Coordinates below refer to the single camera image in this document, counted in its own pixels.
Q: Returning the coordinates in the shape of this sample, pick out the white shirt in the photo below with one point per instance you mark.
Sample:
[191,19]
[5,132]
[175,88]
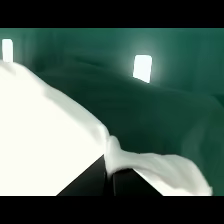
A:
[43,133]

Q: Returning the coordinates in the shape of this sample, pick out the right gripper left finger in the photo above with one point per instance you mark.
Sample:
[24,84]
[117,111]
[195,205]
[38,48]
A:
[90,183]

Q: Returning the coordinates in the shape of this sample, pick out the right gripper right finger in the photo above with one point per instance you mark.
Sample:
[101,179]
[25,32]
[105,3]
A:
[131,185]

